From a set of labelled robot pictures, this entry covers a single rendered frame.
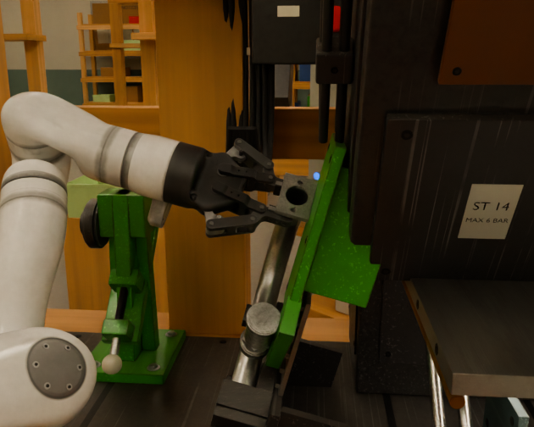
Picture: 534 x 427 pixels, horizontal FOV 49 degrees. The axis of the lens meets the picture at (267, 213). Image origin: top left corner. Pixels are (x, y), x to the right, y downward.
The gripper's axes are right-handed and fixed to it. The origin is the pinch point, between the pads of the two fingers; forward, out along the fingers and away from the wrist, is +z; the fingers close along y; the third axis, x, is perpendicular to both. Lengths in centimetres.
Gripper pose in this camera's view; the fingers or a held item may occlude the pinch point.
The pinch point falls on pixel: (286, 203)
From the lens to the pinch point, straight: 69.8
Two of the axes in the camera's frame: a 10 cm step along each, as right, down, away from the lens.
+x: -1.2, 4.8, 8.7
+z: 9.6, 2.7, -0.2
